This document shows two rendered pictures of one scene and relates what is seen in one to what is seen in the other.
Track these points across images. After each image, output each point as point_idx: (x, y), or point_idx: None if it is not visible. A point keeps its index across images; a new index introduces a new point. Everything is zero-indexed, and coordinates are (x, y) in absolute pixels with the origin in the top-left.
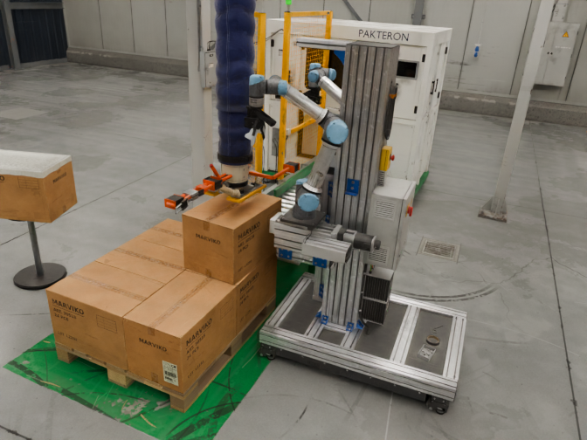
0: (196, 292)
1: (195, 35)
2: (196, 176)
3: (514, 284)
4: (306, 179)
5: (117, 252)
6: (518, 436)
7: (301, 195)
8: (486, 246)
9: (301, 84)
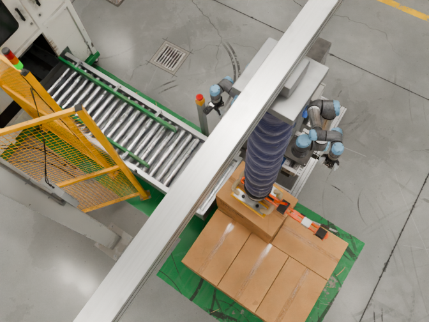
0: (301, 235)
1: (39, 197)
2: (98, 235)
3: (223, 29)
4: (301, 139)
5: (242, 296)
6: (352, 91)
7: (327, 147)
8: (170, 23)
9: None
